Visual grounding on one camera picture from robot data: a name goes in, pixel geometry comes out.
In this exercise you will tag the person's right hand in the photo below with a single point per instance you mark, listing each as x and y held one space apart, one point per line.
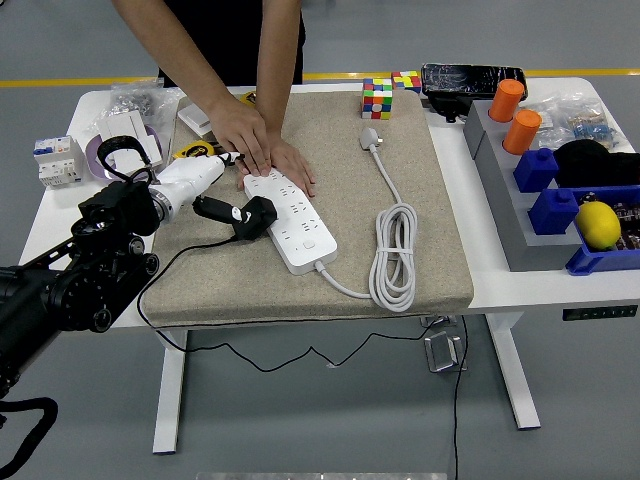
242 135

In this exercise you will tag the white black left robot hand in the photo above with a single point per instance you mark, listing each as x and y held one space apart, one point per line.
192 175

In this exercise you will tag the person's left hand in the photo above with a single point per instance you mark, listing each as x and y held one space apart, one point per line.
295 165

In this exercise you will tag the black plug adapter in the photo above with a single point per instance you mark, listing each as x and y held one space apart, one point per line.
260 212

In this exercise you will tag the white power strip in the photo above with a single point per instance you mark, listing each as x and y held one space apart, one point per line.
305 245

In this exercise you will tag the person's right forearm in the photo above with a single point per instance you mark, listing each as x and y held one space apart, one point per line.
177 50

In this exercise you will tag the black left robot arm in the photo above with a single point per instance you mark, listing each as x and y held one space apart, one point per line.
75 290

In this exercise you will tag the person's left forearm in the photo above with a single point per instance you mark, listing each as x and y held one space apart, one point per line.
275 60

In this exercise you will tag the yellow tape measure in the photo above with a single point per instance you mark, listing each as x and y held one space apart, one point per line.
197 148

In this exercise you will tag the grey-brown fabric mat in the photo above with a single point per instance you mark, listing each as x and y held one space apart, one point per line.
340 200

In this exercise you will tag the clear bag of screws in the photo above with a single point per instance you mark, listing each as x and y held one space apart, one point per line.
135 100

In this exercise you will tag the purple bowl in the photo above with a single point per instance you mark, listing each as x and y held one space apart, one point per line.
91 155

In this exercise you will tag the large Rubik's cube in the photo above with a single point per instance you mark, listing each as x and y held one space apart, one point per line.
377 100

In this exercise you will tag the person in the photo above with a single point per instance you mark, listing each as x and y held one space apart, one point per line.
225 30

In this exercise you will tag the white circuit breaker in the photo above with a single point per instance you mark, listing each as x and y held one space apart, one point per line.
55 160

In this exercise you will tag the small Rubik's cube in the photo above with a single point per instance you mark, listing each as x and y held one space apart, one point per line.
407 81

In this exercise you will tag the black plastic-wrapped device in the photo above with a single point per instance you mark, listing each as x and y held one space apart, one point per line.
465 80

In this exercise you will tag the grey stepped peg block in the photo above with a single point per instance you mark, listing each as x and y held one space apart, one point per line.
500 200

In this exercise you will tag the orange cylinder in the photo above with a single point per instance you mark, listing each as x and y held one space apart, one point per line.
521 132
506 100

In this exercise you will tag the blue plastic peg block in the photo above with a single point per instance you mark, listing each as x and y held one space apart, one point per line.
552 212
536 172

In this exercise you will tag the white table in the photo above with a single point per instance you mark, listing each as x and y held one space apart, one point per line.
500 300

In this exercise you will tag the clear bag of coloured parts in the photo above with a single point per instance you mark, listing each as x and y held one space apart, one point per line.
580 120

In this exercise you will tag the black cloth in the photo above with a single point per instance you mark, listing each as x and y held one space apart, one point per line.
595 165

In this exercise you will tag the yellow lemon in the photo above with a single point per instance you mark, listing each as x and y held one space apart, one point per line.
597 225

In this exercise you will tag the blue plastic bin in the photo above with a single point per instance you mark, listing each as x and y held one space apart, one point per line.
600 262

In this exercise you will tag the black table control panel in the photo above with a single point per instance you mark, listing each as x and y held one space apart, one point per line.
600 313

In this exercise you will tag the dark small electronic parts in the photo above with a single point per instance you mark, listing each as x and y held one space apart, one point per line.
631 220

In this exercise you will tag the white wall switch box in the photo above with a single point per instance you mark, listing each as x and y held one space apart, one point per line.
192 120

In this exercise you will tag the white wall socket panel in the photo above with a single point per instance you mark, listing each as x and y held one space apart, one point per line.
125 160

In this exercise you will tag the white wall switch panel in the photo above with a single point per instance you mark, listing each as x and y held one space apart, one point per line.
120 125

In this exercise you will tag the small silver metal bracket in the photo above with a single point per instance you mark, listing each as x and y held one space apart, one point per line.
440 321

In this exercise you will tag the large silver metal bracket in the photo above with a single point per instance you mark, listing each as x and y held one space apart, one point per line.
442 352

